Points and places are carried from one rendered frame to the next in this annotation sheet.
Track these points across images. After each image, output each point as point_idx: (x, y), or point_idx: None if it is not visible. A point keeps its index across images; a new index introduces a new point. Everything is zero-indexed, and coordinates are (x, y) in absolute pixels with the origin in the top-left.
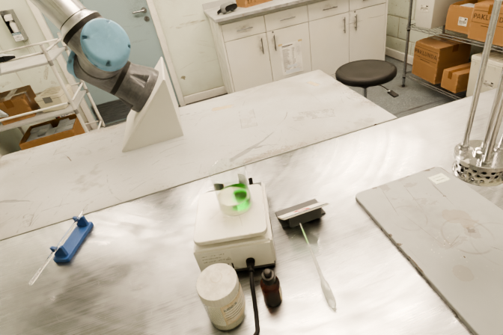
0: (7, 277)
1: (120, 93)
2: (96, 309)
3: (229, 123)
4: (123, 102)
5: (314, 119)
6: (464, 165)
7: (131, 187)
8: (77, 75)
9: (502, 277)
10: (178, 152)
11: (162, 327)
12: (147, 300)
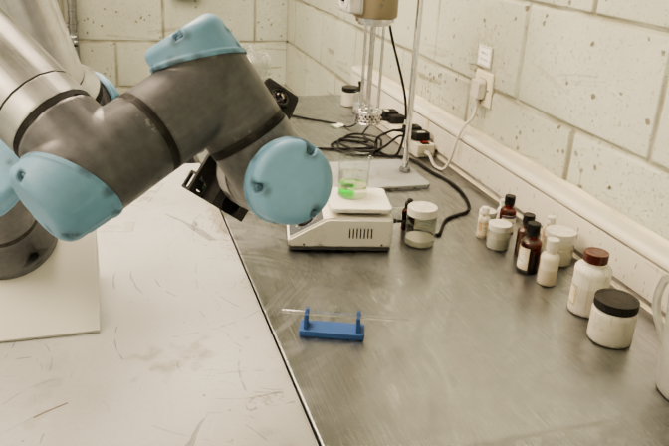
0: (383, 374)
1: (37, 229)
2: (421, 299)
3: (104, 239)
4: (20, 255)
5: (158, 192)
6: (374, 114)
7: (228, 307)
8: (19, 200)
9: (394, 172)
10: (154, 276)
11: (433, 267)
12: (411, 275)
